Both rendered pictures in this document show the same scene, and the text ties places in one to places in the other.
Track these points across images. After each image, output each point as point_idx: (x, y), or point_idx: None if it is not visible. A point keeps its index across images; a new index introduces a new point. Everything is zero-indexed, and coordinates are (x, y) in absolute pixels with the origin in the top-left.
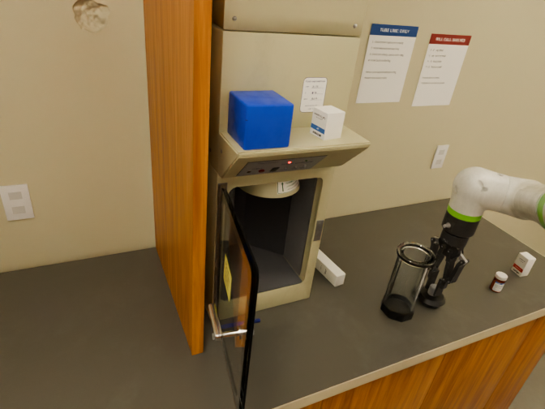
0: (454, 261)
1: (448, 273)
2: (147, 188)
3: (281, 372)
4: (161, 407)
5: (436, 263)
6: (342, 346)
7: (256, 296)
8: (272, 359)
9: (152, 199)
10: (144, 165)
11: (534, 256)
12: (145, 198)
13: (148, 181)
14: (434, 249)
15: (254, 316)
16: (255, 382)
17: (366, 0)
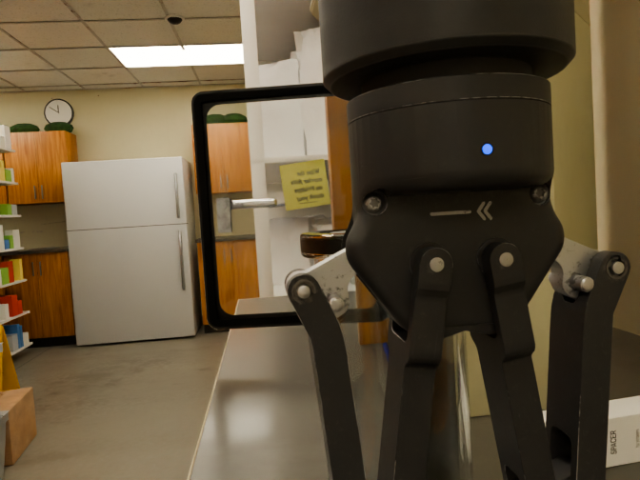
0: (402, 362)
1: (385, 453)
2: (598, 206)
3: (271, 381)
4: (274, 334)
5: (495, 423)
6: (289, 434)
7: (195, 128)
8: (300, 377)
9: (605, 228)
10: (596, 161)
11: None
12: (597, 224)
13: (600, 191)
14: (557, 340)
15: (197, 156)
16: (268, 367)
17: None
